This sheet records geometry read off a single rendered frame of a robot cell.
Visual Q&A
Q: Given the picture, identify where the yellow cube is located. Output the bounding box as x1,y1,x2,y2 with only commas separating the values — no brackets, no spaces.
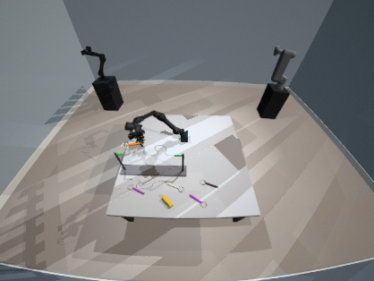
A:
162,195,174,207

